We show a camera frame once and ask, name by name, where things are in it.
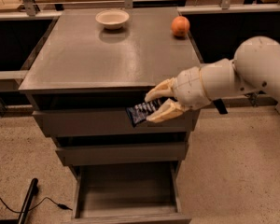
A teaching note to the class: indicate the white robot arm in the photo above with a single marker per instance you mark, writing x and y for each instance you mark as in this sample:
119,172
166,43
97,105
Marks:
255,67

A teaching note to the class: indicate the grey metal rail frame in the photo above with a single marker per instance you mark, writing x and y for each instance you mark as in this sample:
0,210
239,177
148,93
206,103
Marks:
9,75

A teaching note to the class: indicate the grey top drawer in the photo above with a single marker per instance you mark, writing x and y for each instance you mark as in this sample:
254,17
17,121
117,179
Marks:
106,121

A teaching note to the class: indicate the grey middle drawer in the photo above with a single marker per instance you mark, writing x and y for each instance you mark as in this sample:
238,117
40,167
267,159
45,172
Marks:
129,153

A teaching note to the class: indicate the dark blueberry rxbar wrapper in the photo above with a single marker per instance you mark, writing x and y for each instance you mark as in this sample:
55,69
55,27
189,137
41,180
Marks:
139,113

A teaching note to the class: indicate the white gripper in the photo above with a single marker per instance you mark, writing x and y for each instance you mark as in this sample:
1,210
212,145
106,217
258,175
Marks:
188,87

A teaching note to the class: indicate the orange fruit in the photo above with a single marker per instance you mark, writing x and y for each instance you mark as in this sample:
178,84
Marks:
180,26

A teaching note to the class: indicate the grey drawer cabinet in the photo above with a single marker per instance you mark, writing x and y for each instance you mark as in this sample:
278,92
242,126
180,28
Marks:
80,86

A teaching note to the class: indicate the black pole on floor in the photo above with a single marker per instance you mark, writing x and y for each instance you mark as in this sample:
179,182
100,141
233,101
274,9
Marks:
32,191

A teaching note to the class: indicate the white paper bowl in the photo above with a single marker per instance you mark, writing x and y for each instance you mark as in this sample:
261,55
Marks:
112,19

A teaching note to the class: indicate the grey open bottom drawer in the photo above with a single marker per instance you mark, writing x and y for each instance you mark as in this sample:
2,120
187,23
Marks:
134,193

